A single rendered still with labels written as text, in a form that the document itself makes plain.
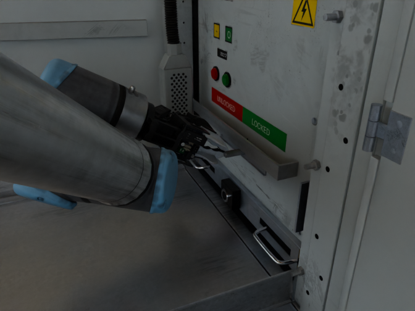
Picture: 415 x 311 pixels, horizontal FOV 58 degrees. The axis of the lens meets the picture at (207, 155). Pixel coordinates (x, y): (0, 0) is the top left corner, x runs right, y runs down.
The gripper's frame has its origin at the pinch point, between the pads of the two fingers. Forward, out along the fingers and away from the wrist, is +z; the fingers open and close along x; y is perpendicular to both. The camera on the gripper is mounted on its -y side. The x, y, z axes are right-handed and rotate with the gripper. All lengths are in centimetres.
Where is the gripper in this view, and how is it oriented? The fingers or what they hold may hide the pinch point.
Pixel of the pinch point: (221, 149)
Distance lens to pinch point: 78.0
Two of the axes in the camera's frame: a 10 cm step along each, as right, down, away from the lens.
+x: 4.6, -8.6, -2.1
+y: 4.0, 4.1, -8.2
